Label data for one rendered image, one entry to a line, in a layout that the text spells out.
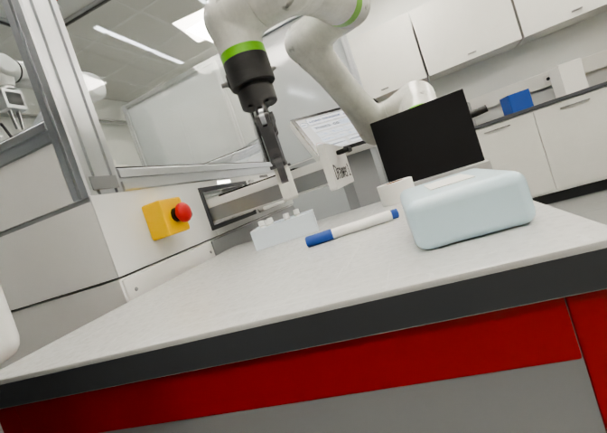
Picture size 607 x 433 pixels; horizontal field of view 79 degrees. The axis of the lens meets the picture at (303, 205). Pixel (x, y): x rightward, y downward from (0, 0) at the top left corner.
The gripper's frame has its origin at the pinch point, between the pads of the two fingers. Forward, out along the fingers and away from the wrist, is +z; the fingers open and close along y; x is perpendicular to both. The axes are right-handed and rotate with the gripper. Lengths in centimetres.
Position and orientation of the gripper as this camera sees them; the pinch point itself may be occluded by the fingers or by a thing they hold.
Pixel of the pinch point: (286, 183)
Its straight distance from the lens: 75.4
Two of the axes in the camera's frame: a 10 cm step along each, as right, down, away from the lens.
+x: 9.5, -3.2, -0.4
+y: -0.2, 0.5, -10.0
